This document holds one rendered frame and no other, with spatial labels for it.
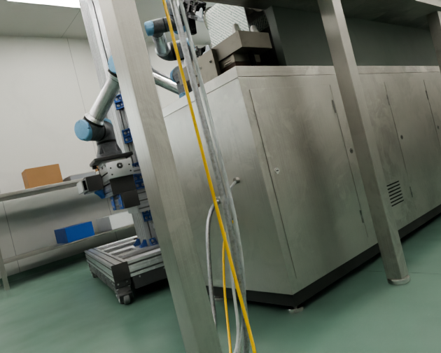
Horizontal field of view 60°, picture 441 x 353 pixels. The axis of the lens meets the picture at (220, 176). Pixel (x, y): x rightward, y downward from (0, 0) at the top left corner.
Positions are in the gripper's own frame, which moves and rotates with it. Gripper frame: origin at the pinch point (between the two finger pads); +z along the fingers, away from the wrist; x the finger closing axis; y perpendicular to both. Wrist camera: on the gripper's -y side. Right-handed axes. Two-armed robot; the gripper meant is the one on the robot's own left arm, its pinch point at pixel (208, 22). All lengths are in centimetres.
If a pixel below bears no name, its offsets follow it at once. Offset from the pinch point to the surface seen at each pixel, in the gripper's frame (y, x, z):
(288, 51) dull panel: 2, -1, 51
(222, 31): 0.4, -6.1, 17.5
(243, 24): 6.1, -6.1, 29.2
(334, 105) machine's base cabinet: -15, 20, 67
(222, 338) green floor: -84, -50, 98
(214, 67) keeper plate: -7.8, -27.8, 40.7
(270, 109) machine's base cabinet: -14, -20, 66
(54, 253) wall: -312, 0, -196
